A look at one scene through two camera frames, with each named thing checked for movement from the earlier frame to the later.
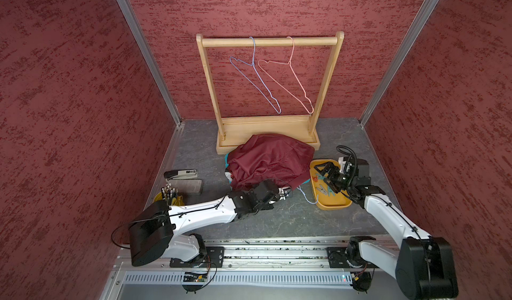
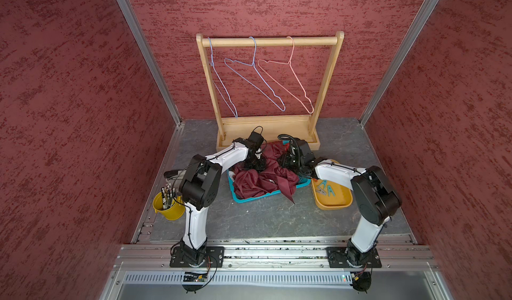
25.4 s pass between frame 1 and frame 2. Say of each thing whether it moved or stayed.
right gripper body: moved
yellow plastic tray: stayed
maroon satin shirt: stayed
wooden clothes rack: stayed
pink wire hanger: stayed
